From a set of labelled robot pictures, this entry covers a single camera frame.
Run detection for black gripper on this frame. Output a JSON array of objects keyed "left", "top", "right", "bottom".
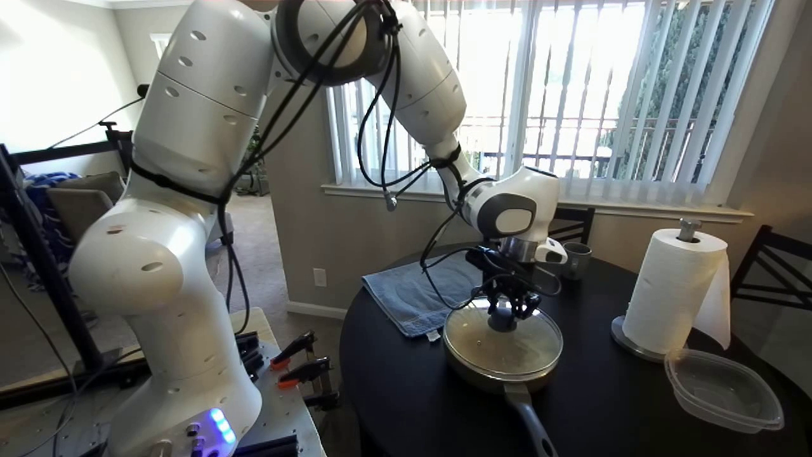
[{"left": 478, "top": 248, "right": 548, "bottom": 332}]

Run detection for glass pan lid black knob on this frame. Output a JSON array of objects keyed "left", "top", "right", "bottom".
[{"left": 443, "top": 300, "right": 570, "bottom": 385}]

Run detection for blue towel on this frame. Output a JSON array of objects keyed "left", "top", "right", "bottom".
[{"left": 360, "top": 250, "right": 488, "bottom": 343}]

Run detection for metal paper towel holder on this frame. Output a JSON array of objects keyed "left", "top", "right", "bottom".
[{"left": 609, "top": 216, "right": 705, "bottom": 365}]

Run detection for white paper towel roll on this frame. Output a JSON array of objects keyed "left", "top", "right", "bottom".
[{"left": 619, "top": 225, "right": 737, "bottom": 358}]

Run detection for small dark cup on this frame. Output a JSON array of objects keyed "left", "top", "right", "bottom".
[{"left": 563, "top": 243, "right": 594, "bottom": 283}]

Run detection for dark chair with crossed back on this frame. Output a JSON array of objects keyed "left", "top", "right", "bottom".
[
  {"left": 546, "top": 201, "right": 598, "bottom": 250},
  {"left": 731, "top": 223, "right": 812, "bottom": 311}
]

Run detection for white window sill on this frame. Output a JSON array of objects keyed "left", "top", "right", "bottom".
[{"left": 320, "top": 178, "right": 757, "bottom": 225}]

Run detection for black clamp with orange tips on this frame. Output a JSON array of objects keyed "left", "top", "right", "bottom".
[
  {"left": 270, "top": 329, "right": 320, "bottom": 370},
  {"left": 278, "top": 353, "right": 332, "bottom": 393}
]

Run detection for clear plastic container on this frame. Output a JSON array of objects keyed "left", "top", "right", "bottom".
[{"left": 662, "top": 347, "right": 788, "bottom": 436}]

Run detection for white vertical window blinds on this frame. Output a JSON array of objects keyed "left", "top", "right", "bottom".
[{"left": 326, "top": 0, "right": 782, "bottom": 209}]

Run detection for grey robot mounting platform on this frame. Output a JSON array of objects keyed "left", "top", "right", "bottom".
[{"left": 0, "top": 305, "right": 330, "bottom": 457}]

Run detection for black metal stand pole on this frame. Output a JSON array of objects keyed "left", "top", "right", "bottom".
[{"left": 0, "top": 138, "right": 137, "bottom": 385}]

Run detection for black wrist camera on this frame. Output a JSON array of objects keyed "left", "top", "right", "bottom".
[{"left": 463, "top": 243, "right": 505, "bottom": 273}]

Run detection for frying pan with grey handle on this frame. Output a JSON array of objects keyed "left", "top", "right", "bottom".
[{"left": 443, "top": 338, "right": 563, "bottom": 457}]

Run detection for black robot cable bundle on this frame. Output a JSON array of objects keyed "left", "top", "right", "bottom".
[{"left": 219, "top": 0, "right": 478, "bottom": 309}]

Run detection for black bracket block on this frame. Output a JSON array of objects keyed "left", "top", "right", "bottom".
[{"left": 235, "top": 329, "right": 268, "bottom": 380}]

